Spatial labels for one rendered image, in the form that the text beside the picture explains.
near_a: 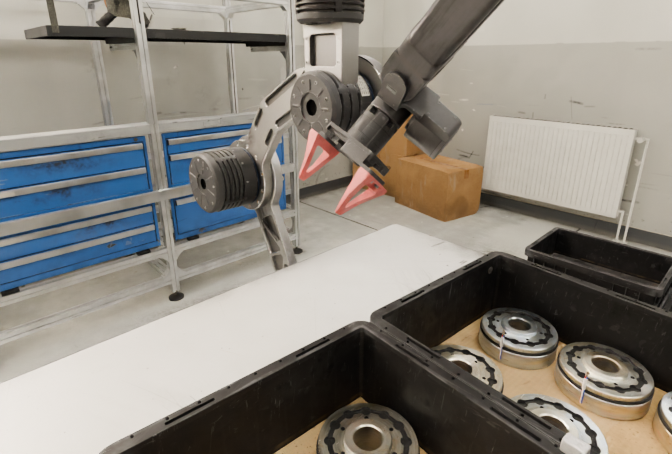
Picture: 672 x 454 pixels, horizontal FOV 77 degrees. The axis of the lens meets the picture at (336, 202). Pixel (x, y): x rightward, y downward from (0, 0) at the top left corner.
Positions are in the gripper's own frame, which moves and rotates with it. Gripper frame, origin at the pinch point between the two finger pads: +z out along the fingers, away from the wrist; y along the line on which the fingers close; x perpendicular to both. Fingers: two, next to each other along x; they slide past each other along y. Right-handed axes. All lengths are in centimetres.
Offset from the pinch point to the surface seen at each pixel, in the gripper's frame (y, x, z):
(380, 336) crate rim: 23.5, -4.8, 7.1
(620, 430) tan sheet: 45.5, 11.6, -2.3
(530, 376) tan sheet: 35.5, 14.2, 0.3
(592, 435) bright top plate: 43.6, 5.1, -0.2
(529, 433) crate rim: 39.7, -7.8, 2.4
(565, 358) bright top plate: 37.0, 13.8, -4.5
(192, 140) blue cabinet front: -145, 78, 32
